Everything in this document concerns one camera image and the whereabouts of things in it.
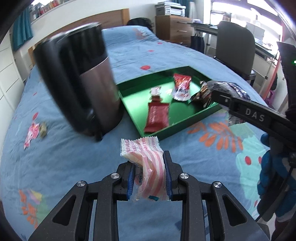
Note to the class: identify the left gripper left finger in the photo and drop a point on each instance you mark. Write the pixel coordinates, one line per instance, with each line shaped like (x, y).
(71, 218)

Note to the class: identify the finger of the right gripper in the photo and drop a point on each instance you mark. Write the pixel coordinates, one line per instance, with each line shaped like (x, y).
(246, 110)

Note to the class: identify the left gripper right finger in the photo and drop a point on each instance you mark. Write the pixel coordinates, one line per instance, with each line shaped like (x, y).
(208, 210)

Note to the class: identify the pink striped snack packet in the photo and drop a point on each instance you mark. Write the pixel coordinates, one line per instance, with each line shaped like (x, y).
(150, 171)

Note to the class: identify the blue and white snack bag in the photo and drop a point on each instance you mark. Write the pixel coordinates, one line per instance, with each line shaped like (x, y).
(229, 88)

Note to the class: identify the dark red snack packet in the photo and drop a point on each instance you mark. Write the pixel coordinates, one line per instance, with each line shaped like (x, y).
(158, 117)

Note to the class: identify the red and white chip bag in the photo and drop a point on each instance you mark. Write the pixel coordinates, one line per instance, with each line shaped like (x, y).
(181, 90)

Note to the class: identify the olive green candy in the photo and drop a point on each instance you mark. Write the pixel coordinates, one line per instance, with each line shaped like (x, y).
(43, 130)

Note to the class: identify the pink cartoon snack packet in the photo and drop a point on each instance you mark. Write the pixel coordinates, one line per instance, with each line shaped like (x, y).
(32, 134)

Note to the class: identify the brown chocolate snack wrapper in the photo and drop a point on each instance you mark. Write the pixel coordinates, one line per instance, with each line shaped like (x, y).
(202, 99)

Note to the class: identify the desk by window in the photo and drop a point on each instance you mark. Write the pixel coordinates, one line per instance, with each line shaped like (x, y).
(235, 33)

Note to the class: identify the dark office chair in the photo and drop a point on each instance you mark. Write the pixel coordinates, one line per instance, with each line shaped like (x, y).
(237, 57)

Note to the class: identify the blue patterned bed sheet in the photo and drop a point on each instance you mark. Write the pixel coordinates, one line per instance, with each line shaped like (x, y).
(34, 180)

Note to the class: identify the green tray box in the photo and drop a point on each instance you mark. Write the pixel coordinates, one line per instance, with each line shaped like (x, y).
(135, 95)

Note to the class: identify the dark hanging bag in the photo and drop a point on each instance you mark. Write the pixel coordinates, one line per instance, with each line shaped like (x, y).
(197, 43)

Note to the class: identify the wooden drawer cabinet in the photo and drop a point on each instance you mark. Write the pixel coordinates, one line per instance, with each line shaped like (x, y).
(174, 29)

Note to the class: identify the black and bronze kettle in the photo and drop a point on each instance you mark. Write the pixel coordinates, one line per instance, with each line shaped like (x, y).
(76, 70)

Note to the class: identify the grey printer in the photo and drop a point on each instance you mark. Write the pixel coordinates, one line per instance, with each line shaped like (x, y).
(167, 8)

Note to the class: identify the white wardrobe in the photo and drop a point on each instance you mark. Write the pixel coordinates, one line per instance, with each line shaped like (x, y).
(10, 80)

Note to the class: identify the wooden headboard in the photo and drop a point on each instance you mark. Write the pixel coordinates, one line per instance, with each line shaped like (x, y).
(107, 19)

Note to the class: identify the teal curtain left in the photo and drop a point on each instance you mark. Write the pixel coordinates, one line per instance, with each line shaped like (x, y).
(22, 30)

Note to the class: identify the row of books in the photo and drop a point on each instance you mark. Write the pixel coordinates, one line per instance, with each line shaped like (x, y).
(38, 8)

